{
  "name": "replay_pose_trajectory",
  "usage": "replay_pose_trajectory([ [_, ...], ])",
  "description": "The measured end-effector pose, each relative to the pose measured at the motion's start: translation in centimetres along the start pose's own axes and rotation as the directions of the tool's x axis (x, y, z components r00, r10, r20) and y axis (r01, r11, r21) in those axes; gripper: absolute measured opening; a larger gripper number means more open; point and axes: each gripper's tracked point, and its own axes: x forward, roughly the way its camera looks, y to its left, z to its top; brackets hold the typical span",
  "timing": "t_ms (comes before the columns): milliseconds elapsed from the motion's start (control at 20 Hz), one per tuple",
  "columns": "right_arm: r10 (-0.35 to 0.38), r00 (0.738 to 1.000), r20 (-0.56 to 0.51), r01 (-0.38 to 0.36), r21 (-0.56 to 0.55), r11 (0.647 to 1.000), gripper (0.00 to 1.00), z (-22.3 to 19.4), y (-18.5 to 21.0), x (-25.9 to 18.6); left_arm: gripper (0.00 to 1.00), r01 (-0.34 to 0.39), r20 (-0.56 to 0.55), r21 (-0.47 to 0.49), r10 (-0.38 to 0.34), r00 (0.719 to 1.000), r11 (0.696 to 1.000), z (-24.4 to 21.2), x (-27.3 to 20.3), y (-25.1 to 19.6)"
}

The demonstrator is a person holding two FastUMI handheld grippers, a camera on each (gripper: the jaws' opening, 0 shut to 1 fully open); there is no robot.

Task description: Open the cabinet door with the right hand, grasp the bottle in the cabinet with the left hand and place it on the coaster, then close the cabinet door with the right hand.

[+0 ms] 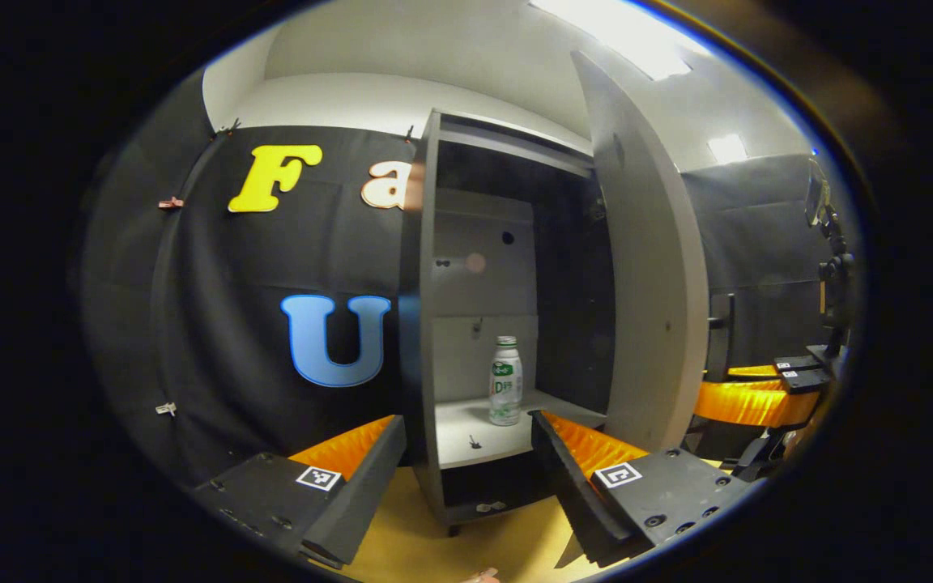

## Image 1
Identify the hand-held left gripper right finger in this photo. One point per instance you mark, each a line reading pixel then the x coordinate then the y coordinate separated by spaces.
pixel 572 502

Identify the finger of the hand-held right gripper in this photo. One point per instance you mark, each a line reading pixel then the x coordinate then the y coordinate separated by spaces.
pixel 750 402
pixel 790 364

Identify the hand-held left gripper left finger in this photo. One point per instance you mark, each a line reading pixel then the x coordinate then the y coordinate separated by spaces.
pixel 357 502

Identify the white plastic bottle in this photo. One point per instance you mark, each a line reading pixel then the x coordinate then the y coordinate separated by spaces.
pixel 505 389

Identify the dark grey cabinet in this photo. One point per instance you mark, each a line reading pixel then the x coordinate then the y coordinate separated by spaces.
pixel 418 364

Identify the small ceiling light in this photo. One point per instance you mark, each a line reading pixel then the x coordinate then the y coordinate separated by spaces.
pixel 727 149

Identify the white clip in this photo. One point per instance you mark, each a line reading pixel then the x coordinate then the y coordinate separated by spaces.
pixel 165 409

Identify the black backdrop cloth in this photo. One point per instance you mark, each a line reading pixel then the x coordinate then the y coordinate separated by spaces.
pixel 215 267

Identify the pink clip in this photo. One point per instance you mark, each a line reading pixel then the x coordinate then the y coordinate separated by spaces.
pixel 170 202

